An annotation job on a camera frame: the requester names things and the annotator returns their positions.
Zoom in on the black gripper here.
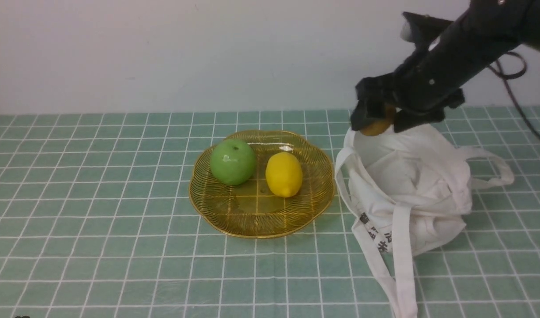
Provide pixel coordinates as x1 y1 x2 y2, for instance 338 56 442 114
350 11 524 133

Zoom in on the orange fruit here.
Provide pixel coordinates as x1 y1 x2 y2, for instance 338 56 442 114
360 106 397 136

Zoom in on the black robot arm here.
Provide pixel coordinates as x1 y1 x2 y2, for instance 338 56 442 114
350 0 540 133

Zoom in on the white cloth bag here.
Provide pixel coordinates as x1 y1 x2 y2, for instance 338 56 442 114
334 125 514 318

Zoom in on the amber glass fruit plate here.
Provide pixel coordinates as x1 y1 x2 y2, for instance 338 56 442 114
189 129 336 239

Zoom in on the yellow lemon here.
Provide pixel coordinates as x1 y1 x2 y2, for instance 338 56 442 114
265 152 303 198

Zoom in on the green apple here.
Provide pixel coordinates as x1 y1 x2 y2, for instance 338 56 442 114
210 138 257 186

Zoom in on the green checkered tablecloth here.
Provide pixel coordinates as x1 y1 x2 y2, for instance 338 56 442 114
0 106 540 318

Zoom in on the black cable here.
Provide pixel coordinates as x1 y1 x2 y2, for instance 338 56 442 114
487 51 540 149

